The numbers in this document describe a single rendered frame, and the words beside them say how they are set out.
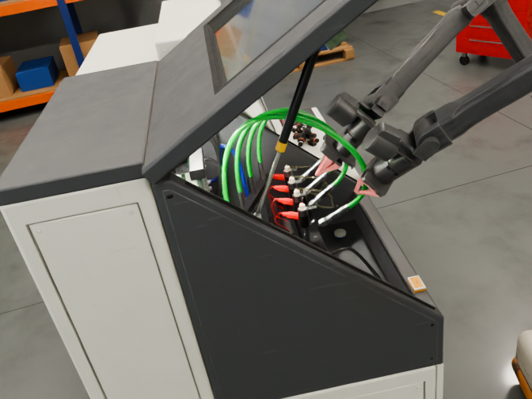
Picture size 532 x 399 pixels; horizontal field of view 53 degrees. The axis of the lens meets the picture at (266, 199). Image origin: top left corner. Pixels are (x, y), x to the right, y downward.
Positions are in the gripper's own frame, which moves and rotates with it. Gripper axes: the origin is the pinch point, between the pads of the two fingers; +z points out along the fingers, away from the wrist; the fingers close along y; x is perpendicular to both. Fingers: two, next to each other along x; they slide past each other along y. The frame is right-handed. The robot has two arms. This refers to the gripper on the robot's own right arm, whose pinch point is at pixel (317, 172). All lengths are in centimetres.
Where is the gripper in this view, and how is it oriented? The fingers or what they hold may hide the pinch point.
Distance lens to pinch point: 144.2
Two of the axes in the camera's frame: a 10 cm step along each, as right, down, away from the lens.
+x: -1.3, 5.3, -8.4
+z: -5.9, 6.4, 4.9
